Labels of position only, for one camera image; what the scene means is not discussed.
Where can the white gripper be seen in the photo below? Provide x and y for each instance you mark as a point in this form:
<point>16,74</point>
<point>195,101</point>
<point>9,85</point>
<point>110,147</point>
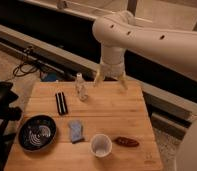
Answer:
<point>111,71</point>

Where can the blue object on floor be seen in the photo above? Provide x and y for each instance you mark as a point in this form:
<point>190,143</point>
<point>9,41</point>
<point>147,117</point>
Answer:
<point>50,77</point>

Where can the clear plastic bottle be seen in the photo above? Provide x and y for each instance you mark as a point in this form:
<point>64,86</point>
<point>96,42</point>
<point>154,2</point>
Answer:
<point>80,87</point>

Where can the brown oblong object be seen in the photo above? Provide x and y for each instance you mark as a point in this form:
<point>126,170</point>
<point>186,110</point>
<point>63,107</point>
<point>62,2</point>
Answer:
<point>126,142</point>

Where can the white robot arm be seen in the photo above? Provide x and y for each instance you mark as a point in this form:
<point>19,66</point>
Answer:
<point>173,49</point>

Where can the black tripod stand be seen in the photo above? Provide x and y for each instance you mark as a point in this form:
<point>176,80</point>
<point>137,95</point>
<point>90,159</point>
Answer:
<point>7,114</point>

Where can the blue cloth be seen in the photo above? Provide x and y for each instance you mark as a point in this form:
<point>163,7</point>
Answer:
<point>76,131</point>

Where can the dark patterned bowl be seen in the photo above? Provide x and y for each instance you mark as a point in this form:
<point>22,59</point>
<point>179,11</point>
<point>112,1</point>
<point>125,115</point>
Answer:
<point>37,133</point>

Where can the black rectangular case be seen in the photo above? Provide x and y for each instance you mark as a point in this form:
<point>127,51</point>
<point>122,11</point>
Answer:
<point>61,103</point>

